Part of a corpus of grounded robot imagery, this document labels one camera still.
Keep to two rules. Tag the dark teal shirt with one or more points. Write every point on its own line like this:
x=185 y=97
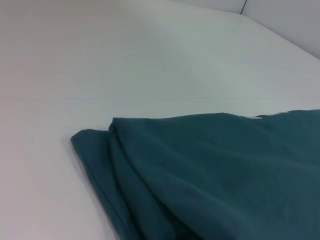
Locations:
x=200 y=180

